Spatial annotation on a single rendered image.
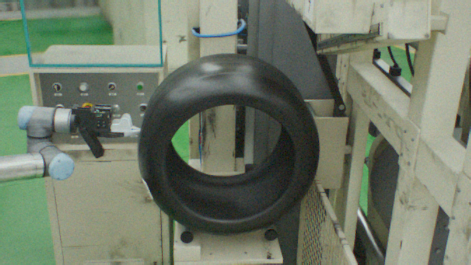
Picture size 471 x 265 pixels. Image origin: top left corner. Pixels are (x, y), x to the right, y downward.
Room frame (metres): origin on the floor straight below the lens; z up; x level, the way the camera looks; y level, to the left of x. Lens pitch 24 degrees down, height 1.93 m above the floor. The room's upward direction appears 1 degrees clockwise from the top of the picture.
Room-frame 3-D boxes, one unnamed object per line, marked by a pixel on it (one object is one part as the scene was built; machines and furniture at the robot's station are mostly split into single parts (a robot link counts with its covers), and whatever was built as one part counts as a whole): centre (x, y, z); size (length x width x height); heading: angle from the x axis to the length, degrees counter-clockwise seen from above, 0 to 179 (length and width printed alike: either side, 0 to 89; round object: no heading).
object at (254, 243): (1.67, 0.03, 0.80); 0.37 x 0.36 x 0.02; 95
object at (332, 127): (1.92, -0.34, 1.05); 0.20 x 0.15 x 0.30; 5
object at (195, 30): (1.92, 0.07, 1.50); 0.19 x 0.19 x 0.06; 5
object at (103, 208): (2.35, 0.60, 0.63); 0.56 x 0.41 x 1.27; 95
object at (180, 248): (1.66, 0.17, 0.83); 0.36 x 0.09 x 0.06; 5
